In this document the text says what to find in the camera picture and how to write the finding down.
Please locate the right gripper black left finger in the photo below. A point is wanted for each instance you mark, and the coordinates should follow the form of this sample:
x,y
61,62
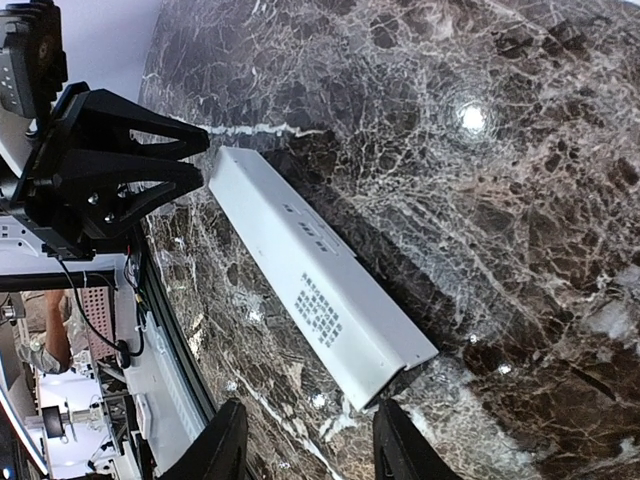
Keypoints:
x,y
219,452

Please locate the red black small device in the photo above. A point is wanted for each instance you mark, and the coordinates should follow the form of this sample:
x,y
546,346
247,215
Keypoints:
x,y
123,354

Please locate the grey slotted cable duct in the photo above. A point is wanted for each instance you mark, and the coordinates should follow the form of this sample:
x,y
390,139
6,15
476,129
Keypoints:
x,y
177,386

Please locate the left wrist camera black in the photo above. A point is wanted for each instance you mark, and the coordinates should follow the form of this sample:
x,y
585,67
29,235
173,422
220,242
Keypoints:
x,y
33,71

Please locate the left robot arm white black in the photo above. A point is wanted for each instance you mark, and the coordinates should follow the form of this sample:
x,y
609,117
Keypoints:
x,y
101,165

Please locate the white remote control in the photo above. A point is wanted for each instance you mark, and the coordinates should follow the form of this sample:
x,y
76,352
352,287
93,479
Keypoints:
x,y
362,337

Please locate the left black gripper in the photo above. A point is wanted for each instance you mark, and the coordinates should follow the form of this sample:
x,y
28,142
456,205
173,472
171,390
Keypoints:
x,y
68,197

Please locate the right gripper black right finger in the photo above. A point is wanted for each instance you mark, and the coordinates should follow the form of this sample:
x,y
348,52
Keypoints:
x,y
401,451

